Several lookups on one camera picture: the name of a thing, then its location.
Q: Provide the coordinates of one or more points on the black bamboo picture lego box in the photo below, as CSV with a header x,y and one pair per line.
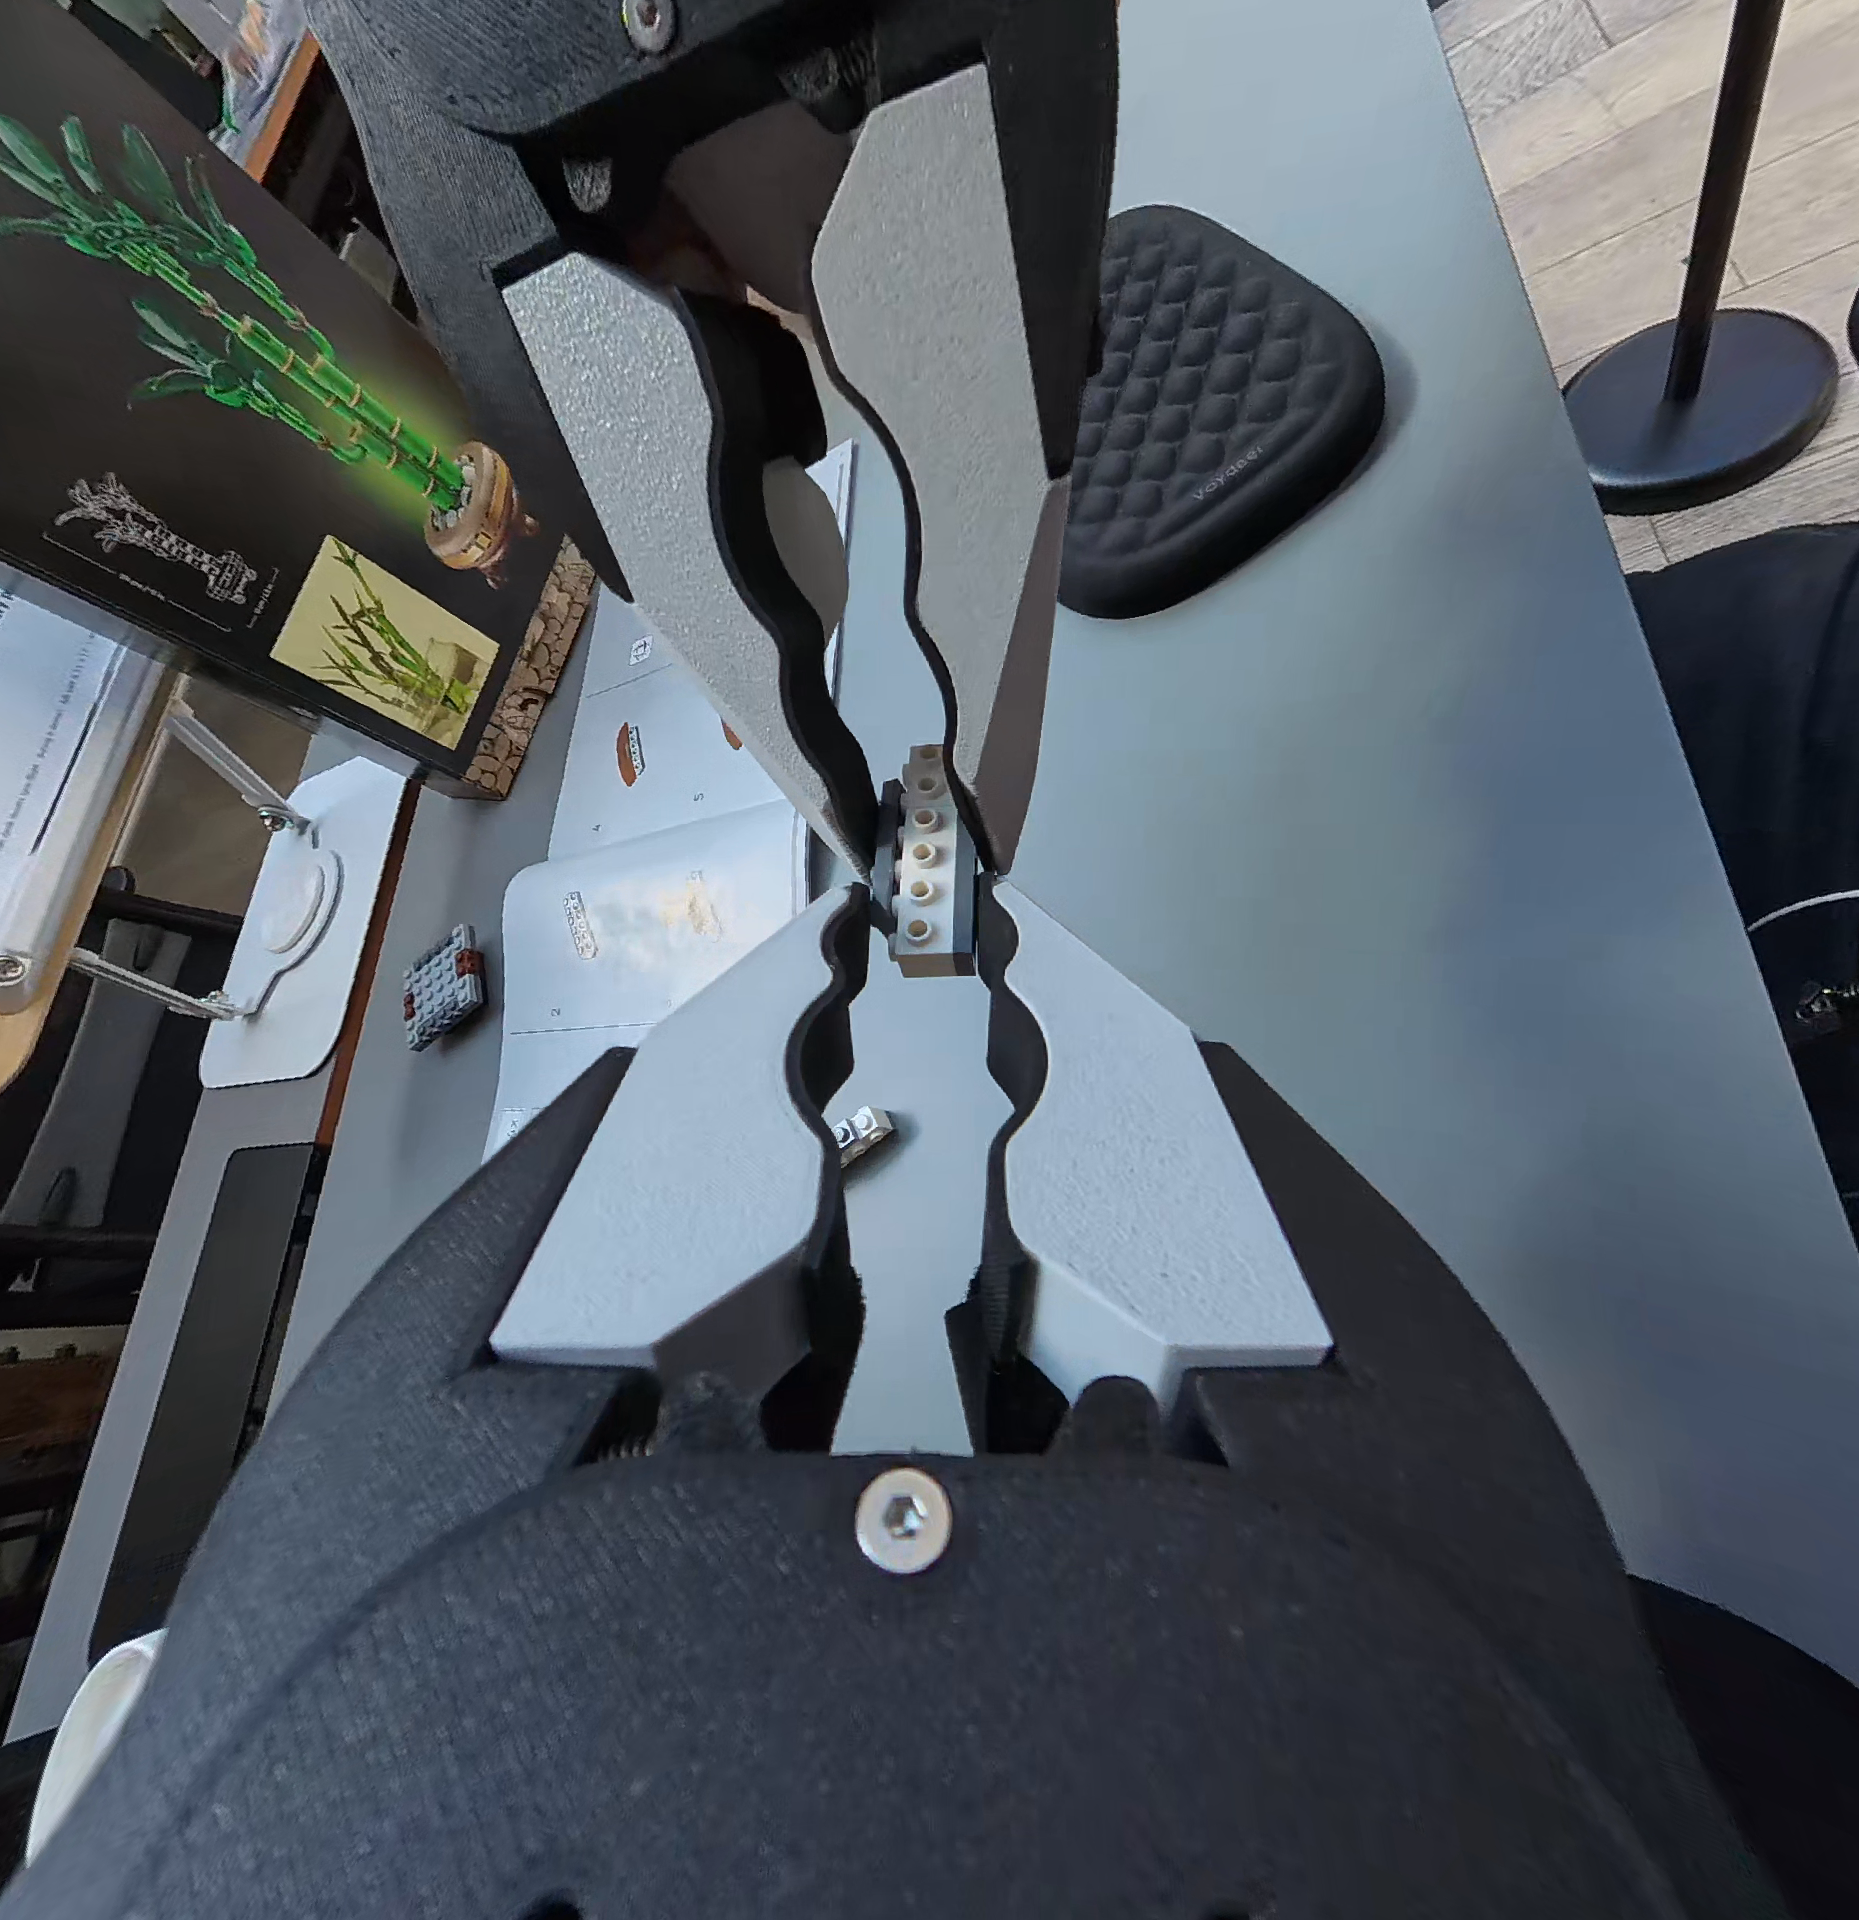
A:
x,y
193,450

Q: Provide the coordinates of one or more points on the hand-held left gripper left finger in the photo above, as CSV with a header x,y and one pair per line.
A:
x,y
676,1200

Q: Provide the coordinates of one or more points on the square grey red lego assembly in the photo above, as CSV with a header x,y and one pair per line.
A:
x,y
441,998

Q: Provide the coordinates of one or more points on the white grey lego plate assembly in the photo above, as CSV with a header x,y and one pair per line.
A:
x,y
930,900

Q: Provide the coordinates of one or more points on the white instruction booklet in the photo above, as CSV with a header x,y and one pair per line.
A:
x,y
645,944

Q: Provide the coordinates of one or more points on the white paper cup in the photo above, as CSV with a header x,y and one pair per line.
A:
x,y
90,1725

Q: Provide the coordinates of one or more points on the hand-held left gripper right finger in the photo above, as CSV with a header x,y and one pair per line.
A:
x,y
1156,1200

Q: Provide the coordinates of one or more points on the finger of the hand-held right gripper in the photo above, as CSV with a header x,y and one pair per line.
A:
x,y
930,300
630,450

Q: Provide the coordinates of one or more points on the small light grey lego plate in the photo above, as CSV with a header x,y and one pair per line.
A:
x,y
871,1127

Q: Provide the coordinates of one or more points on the person in blue hoodie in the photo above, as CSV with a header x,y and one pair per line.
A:
x,y
1799,719

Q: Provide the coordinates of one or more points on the black quilted wrist rest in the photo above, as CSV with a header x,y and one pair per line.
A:
x,y
1230,403

